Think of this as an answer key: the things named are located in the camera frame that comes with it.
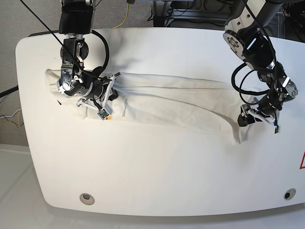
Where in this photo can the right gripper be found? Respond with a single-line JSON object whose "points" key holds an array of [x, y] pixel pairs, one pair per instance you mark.
{"points": [[90, 88]]}

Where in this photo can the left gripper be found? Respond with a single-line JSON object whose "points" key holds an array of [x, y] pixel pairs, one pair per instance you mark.
{"points": [[263, 105]]}

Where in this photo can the white printed T-shirt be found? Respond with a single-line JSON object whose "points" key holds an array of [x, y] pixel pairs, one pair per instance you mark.
{"points": [[204, 106]]}

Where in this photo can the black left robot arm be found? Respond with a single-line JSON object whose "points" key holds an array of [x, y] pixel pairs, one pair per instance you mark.
{"points": [[245, 33]]}

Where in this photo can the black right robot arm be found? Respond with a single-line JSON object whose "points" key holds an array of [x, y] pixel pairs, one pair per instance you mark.
{"points": [[76, 21]]}

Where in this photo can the right table grommet hole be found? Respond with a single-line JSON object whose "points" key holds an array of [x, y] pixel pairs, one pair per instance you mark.
{"points": [[290, 194]]}

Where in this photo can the table grommet hole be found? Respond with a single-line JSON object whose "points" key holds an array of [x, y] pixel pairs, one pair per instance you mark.
{"points": [[87, 199], [290, 194]]}

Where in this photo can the black metal stand base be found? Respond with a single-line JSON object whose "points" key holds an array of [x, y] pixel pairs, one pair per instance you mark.
{"points": [[164, 12]]}

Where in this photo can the left table grommet hole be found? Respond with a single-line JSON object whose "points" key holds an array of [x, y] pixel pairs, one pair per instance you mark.
{"points": [[87, 199]]}

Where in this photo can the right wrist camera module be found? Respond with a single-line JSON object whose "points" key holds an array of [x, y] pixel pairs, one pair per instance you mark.
{"points": [[104, 113]]}

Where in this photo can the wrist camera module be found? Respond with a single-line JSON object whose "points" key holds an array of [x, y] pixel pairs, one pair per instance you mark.
{"points": [[104, 113], [277, 130]]}

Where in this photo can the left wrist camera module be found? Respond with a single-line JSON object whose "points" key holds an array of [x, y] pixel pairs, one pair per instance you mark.
{"points": [[277, 130]]}

